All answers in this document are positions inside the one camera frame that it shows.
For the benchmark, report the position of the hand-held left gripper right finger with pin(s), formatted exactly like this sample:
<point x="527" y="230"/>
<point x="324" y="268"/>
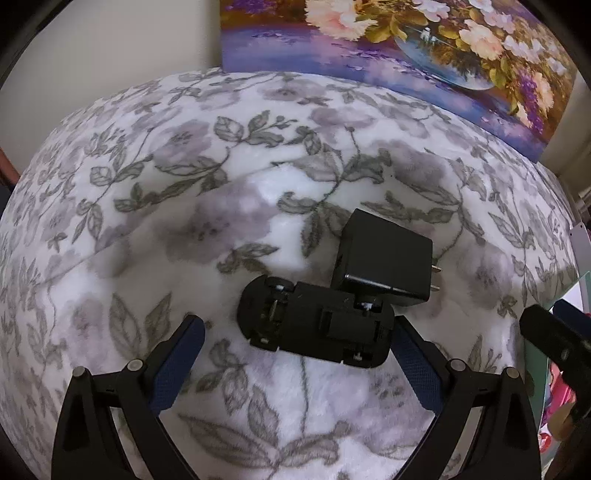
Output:
<point x="418" y="369"/>

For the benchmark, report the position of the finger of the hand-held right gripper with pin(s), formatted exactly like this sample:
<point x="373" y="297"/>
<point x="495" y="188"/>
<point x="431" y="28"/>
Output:
<point x="572" y="311"/>
<point x="549" y="332"/>

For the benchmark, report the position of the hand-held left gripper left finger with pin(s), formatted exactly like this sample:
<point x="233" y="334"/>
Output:
<point x="178" y="364"/>

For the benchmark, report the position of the black toy car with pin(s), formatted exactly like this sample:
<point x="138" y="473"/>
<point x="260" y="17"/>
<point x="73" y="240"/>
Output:
<point x="314" y="323"/>

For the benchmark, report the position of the white rectangular device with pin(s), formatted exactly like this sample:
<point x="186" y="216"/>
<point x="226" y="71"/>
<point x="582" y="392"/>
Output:
<point x="577" y="249"/>

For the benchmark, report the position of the toy puppy figure pink helmet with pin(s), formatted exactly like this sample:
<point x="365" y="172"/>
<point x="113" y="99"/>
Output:
<point x="558" y="397"/>

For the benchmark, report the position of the black charger plug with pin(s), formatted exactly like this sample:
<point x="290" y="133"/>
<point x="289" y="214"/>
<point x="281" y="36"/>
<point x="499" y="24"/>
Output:
<point x="383" y="254"/>

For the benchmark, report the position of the grey floral blanket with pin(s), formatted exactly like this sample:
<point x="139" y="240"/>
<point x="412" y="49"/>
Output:
<point x="138" y="184"/>

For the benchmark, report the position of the floral painting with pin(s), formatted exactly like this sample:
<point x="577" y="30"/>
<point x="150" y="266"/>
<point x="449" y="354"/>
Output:
<point x="323" y="46"/>

